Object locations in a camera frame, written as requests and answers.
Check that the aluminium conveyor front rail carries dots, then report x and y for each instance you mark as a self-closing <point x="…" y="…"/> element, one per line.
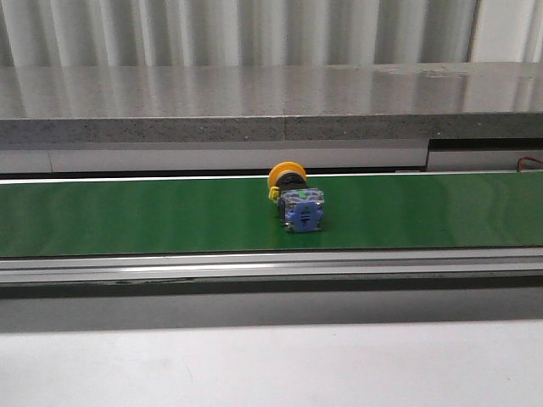
<point x="331" y="265"/>

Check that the green conveyor belt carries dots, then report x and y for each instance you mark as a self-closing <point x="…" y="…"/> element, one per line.
<point x="234" y="214"/>

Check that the white panel under countertop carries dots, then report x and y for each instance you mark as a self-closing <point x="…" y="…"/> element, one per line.
<point x="366" y="155"/>

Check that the yellow push button switch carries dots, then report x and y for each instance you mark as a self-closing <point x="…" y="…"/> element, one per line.
<point x="300" y="207"/>

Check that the white pleated curtain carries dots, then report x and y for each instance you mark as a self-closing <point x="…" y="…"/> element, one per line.
<point x="268" y="33"/>

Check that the grey stone countertop slab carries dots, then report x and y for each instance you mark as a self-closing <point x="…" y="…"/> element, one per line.
<point x="52" y="105"/>

